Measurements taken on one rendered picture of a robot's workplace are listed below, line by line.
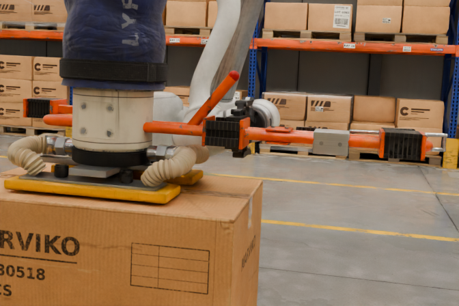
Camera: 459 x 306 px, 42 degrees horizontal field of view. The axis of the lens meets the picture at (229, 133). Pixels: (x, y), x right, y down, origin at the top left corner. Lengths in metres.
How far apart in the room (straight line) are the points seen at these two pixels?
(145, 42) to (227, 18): 0.49
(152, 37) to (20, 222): 0.44
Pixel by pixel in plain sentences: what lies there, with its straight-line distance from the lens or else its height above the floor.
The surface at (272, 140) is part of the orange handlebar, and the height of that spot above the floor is 1.07.
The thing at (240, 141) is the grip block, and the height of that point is 1.07.
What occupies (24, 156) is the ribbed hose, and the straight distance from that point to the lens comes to 1.28.
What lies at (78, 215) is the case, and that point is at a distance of 1.17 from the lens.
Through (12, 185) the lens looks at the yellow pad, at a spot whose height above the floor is 0.96.
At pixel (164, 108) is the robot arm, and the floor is 1.07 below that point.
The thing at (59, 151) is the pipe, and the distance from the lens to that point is 1.35.
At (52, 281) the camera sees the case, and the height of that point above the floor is 0.79.
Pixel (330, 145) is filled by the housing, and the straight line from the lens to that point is 1.18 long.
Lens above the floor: 1.22
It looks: 7 degrees down
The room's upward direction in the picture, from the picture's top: 3 degrees clockwise
